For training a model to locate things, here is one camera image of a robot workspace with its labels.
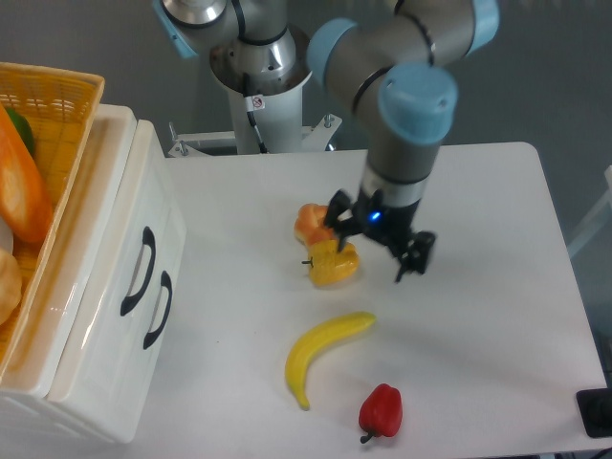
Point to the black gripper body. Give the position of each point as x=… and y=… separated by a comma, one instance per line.
x=388, y=226

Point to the red bell pepper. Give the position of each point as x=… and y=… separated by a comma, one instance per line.
x=381, y=414

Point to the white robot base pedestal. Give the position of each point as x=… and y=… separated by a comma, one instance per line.
x=261, y=125

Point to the orange baguette loaf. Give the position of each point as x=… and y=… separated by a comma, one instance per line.
x=26, y=206

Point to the black device at table edge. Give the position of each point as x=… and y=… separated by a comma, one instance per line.
x=595, y=411

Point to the yellow woven basket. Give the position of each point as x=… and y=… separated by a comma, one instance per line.
x=60, y=105

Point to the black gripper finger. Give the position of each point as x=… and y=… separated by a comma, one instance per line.
x=341, y=228
x=416, y=255

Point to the orange bread roll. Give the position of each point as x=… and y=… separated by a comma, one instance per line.
x=309, y=228

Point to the yellow banana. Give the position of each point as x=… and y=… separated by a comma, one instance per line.
x=316, y=341

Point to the green vegetable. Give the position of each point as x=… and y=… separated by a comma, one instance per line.
x=23, y=128

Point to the yellow bell pepper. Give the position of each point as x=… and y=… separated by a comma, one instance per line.
x=328, y=264

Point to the white drawer cabinet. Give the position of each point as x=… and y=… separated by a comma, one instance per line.
x=28, y=370

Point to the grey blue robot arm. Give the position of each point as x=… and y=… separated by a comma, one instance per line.
x=393, y=80

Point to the round bread bun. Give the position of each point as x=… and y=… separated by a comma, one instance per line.
x=11, y=285

